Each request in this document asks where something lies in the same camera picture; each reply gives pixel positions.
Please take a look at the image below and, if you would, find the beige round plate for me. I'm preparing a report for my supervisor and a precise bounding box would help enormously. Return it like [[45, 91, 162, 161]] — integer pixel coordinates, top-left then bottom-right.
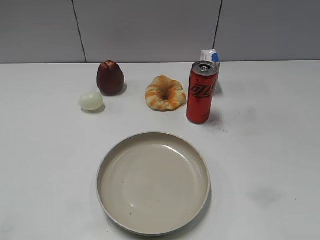
[[95, 132, 211, 236]]

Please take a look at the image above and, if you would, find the red cola can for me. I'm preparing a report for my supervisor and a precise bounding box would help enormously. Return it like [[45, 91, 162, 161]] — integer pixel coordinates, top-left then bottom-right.
[[186, 60, 219, 124]]

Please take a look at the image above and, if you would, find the white blue milk carton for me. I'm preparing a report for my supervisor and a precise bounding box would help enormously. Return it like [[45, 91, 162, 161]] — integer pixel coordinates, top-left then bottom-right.
[[200, 49, 222, 96]]

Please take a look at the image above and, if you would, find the orange swirled bagel bread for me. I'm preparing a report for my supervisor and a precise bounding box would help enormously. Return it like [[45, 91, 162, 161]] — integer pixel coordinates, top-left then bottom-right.
[[145, 75, 187, 111]]

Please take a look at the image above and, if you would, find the dark red wax apple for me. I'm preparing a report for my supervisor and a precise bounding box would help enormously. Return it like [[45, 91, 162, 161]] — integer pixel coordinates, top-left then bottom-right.
[[96, 60, 125, 96]]

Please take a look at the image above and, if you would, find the white egg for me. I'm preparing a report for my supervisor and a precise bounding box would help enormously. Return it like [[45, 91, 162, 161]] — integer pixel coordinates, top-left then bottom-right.
[[78, 91, 103, 111]]

